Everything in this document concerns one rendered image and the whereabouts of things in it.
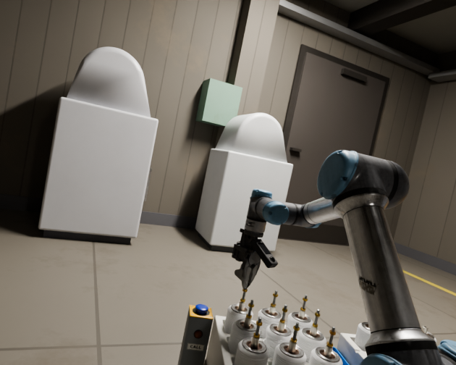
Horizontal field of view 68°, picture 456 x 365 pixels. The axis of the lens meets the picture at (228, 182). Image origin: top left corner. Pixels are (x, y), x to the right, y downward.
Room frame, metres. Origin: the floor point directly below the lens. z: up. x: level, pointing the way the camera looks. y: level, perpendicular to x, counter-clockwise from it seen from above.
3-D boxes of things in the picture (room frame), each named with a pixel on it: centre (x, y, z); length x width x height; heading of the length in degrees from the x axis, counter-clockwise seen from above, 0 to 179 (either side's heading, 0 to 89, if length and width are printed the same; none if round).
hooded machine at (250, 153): (3.11, -0.16, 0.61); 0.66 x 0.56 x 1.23; 114
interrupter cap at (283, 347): (0.99, -0.29, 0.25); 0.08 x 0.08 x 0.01
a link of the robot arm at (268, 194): (1.22, -0.13, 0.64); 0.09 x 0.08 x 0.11; 20
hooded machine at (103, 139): (2.64, 0.99, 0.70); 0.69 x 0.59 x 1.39; 113
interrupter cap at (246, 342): (0.98, -0.17, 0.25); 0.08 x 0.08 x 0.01
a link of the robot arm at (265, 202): (1.13, -0.18, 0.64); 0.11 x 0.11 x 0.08; 20
